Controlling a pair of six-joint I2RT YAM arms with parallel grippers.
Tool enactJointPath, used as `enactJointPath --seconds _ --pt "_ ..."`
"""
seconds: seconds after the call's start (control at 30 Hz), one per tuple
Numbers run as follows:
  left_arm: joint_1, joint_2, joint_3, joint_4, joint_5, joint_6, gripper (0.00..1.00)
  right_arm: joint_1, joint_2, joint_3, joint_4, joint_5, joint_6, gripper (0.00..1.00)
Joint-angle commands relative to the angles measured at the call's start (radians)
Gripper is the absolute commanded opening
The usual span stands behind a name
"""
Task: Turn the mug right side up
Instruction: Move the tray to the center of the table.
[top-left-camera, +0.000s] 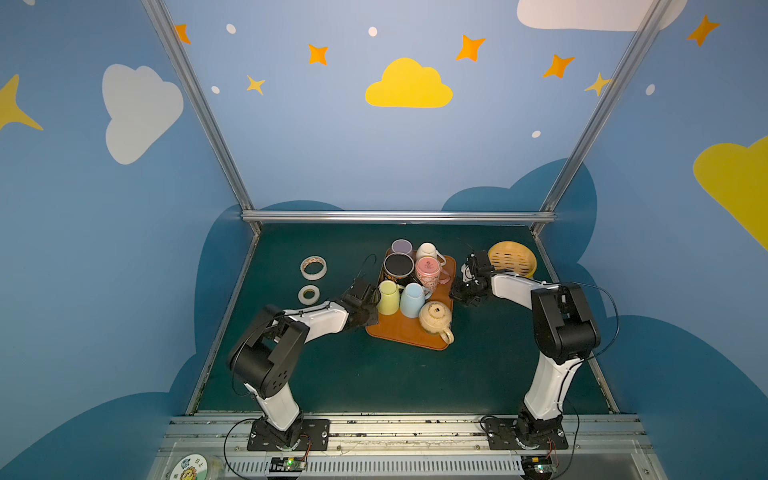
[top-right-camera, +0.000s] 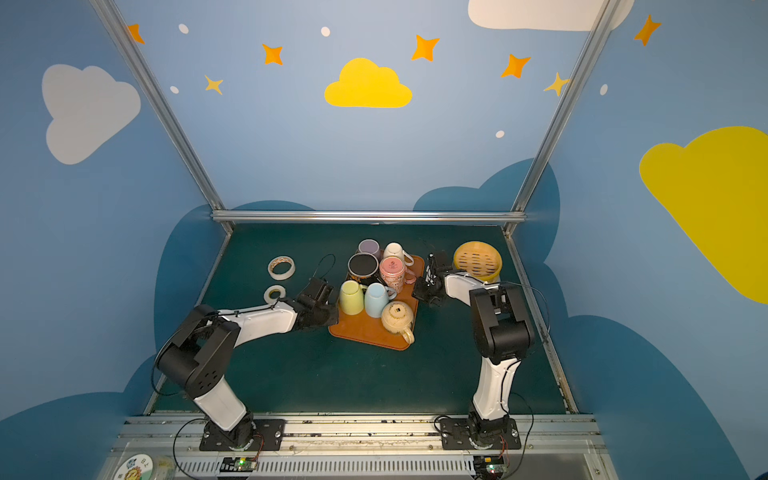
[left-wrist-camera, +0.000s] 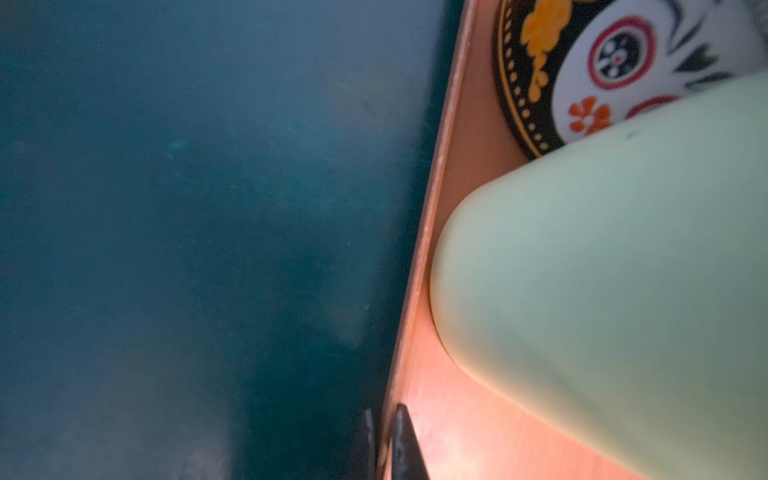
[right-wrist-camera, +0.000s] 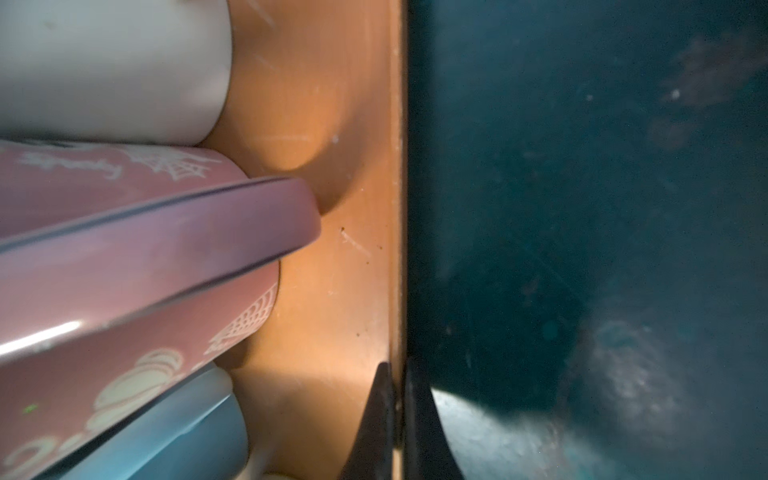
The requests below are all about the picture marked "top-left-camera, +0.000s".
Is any pink ghost pattern mug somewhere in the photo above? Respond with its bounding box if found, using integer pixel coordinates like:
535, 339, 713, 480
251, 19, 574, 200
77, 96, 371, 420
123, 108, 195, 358
415, 256, 451, 293

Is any white ceramic mug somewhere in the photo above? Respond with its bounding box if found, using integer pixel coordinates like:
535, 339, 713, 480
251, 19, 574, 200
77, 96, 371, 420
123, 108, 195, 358
415, 242, 447, 265

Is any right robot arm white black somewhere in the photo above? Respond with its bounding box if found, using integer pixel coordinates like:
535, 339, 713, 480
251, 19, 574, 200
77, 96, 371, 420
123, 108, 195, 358
450, 251, 601, 449

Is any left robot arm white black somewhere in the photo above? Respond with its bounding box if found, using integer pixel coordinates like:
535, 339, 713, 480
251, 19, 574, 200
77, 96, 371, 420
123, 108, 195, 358
227, 278, 381, 449

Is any yellow-green ceramic mug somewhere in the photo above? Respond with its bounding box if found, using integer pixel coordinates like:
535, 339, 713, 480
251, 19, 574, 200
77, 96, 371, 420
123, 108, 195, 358
377, 280, 400, 316

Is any black patterned mug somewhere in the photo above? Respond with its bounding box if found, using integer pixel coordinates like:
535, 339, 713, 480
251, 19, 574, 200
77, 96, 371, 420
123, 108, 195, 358
382, 252, 415, 286

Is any light blue ceramic mug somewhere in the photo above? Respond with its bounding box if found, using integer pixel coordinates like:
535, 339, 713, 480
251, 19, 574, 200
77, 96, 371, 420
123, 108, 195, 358
400, 282, 432, 318

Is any purple ceramic mug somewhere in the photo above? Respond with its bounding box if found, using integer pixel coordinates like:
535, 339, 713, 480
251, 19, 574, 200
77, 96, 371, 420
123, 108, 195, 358
390, 238, 414, 257

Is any yellow bamboo steamer basket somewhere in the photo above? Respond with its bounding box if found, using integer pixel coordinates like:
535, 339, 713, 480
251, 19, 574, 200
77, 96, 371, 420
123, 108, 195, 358
488, 241, 538, 278

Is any orange rectangular tray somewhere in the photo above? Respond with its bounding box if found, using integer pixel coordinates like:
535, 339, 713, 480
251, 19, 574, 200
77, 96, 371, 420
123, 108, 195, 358
366, 253, 456, 351

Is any small white tape roll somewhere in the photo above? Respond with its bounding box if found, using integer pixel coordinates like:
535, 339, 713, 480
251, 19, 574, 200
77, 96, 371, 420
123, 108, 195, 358
298, 284, 320, 306

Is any large patterned tape roll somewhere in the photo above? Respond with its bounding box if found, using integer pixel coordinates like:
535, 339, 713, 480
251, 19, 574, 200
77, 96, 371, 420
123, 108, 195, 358
300, 255, 328, 281

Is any beige ceramic teapot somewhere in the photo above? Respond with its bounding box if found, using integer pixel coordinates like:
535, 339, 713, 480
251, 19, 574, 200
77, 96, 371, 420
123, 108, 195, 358
418, 301, 455, 345

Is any left controller circuit board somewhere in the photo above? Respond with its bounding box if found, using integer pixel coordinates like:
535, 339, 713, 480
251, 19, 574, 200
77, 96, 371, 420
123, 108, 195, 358
268, 457, 307, 474

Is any controller circuit board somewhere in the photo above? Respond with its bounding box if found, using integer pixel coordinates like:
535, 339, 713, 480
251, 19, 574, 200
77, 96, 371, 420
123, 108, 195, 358
268, 457, 307, 474
521, 456, 556, 480

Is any right controller circuit board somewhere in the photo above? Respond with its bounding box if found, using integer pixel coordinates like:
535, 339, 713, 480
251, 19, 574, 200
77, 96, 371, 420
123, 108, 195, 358
521, 456, 556, 480

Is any round green white sticker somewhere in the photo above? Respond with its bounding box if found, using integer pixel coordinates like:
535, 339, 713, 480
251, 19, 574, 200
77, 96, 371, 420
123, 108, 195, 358
168, 454, 209, 480

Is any left camera black cable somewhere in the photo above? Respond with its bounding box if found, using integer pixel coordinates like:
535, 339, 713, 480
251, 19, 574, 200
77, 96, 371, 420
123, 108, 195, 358
352, 253, 379, 286

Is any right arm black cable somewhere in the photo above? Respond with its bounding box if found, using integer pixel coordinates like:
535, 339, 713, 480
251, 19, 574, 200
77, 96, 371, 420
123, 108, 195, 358
575, 281, 621, 361

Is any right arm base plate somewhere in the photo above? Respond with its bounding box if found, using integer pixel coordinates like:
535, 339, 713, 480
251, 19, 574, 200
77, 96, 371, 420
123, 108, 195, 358
479, 415, 569, 450

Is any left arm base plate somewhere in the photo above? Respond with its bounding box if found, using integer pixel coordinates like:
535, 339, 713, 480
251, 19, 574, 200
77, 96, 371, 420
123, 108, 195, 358
247, 418, 331, 452

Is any aluminium front rail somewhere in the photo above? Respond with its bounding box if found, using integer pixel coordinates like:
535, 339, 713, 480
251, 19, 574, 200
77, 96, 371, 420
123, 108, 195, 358
148, 413, 666, 479

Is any aluminium frame right post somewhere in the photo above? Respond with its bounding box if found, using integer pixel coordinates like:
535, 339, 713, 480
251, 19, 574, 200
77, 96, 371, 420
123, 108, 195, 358
531, 0, 673, 239

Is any aluminium frame post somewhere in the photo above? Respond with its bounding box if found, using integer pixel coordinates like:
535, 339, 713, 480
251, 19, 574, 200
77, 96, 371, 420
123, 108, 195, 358
531, 0, 673, 239
141, 0, 253, 214

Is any aluminium frame left post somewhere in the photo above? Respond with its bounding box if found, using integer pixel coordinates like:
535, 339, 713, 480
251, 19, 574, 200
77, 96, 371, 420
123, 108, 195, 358
141, 0, 253, 214

